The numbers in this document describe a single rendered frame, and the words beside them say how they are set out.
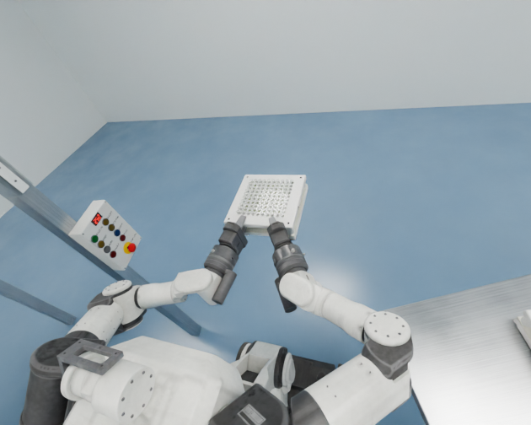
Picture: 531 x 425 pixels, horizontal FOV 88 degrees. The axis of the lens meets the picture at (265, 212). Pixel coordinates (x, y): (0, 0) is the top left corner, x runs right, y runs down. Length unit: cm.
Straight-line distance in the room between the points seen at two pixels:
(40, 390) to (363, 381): 57
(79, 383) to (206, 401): 18
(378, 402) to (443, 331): 45
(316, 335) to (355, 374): 132
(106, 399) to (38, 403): 28
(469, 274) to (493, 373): 123
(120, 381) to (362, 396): 35
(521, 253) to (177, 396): 212
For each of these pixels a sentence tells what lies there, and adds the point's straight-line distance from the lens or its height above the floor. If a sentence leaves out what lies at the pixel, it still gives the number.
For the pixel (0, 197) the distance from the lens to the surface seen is 110.
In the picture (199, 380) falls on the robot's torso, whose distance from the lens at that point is 53.
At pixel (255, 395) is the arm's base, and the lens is 52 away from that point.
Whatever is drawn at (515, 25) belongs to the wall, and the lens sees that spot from 328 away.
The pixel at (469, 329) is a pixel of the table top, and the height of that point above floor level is 89.
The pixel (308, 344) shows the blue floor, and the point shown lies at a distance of 183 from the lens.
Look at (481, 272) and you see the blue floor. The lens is 215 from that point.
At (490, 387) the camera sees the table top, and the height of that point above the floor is 89.
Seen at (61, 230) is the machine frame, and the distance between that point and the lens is 121.
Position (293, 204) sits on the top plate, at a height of 108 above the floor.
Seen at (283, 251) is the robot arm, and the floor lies 111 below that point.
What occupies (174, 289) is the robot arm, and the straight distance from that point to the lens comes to 84.
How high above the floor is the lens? 176
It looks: 47 degrees down
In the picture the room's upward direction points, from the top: 20 degrees counter-clockwise
